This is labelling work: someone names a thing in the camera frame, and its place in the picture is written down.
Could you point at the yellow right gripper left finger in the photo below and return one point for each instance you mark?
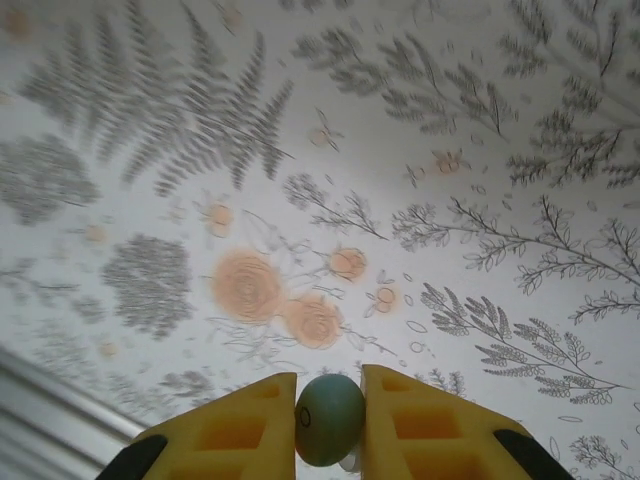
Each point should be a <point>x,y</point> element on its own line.
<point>225,440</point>

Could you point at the long aluminium base rail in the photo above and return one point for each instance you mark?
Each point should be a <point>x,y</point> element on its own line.
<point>50,400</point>

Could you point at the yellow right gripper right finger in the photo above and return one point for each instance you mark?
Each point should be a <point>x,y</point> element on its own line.
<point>435,440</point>

